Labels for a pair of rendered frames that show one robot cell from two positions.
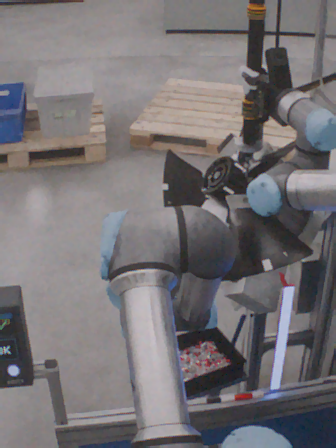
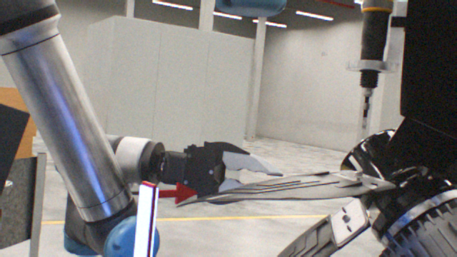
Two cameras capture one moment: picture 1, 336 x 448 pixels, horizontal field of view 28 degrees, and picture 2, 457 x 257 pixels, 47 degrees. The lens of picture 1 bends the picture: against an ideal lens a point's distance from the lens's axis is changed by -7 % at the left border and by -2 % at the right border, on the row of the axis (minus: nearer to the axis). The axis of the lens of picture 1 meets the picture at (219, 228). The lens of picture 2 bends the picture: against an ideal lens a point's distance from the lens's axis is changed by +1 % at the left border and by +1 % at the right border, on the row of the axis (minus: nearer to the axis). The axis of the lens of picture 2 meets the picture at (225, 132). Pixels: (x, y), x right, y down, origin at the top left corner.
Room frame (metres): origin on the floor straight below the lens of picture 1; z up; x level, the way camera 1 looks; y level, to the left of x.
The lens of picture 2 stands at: (1.03, -0.68, 1.28)
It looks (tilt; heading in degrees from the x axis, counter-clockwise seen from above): 3 degrees down; 67
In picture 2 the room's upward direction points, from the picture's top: 5 degrees clockwise
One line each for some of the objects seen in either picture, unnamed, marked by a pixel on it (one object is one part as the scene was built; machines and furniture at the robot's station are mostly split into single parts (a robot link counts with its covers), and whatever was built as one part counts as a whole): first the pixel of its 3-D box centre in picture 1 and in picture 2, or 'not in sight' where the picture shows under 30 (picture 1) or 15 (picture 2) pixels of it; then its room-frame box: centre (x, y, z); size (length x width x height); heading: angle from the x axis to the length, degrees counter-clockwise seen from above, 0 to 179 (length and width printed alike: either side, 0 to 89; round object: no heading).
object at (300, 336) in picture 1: (285, 339); not in sight; (1.70, -0.24, 0.56); 0.19 x 0.04 x 0.04; 105
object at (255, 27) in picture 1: (253, 58); not in sight; (1.51, -0.06, 1.58); 0.03 x 0.03 x 0.21
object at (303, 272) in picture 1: (315, 278); not in sight; (1.82, -0.32, 0.73); 0.15 x 0.09 x 0.22; 105
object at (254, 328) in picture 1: (250, 366); not in sight; (1.67, -0.13, 0.46); 0.09 x 0.05 x 0.91; 15
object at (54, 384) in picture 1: (56, 393); not in sight; (1.02, 0.35, 0.96); 0.03 x 0.03 x 0.20; 15
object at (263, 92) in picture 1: (278, 98); not in sight; (1.40, -0.12, 1.53); 0.12 x 0.08 x 0.09; 25
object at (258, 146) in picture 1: (252, 127); (381, 37); (1.52, -0.07, 1.40); 0.09 x 0.07 x 0.10; 141
